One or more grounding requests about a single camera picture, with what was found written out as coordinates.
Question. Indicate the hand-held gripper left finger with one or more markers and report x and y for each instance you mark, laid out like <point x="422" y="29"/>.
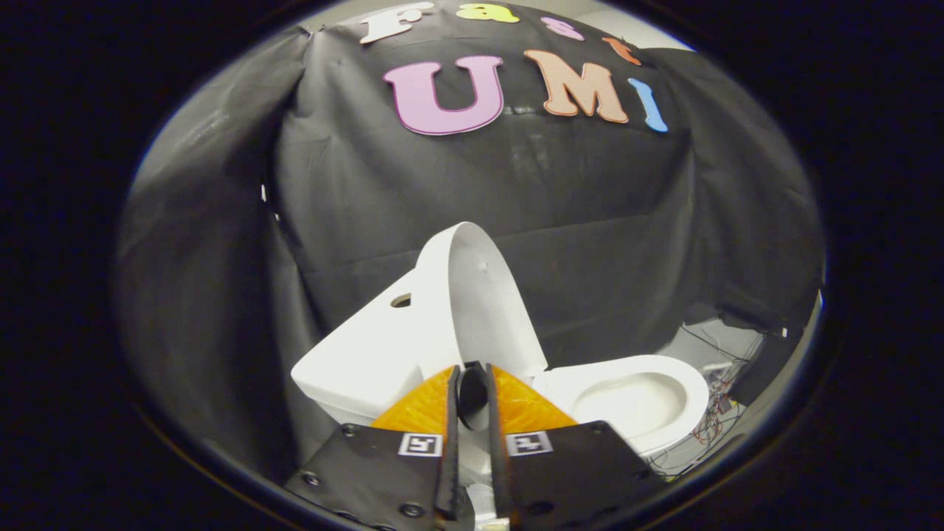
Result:
<point x="448" y="472"/>

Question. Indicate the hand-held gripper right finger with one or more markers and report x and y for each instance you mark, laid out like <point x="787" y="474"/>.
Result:
<point x="500" y="472"/>

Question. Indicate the white toilet lid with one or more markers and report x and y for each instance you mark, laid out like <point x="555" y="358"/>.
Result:
<point x="479" y="302"/>

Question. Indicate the white toilet tank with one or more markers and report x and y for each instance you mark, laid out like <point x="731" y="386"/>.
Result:
<point x="369" y="354"/>

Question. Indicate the white toilet bowl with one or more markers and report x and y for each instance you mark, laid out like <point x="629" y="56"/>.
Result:
<point x="634" y="402"/>

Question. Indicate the black backdrop cloth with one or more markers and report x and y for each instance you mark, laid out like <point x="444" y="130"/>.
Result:
<point x="479" y="192"/>

